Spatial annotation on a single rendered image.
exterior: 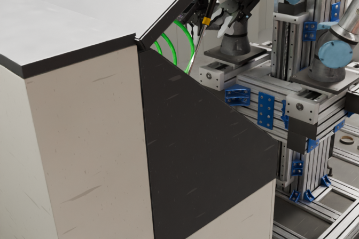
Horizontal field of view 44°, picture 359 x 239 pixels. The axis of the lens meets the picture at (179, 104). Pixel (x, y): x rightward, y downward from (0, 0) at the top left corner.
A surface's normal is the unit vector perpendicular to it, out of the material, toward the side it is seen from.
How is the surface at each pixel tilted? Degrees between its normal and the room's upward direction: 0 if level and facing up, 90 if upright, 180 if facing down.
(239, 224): 90
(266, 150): 90
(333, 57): 97
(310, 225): 0
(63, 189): 90
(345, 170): 0
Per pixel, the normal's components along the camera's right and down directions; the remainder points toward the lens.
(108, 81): 0.66, 0.31
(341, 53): -0.24, 0.54
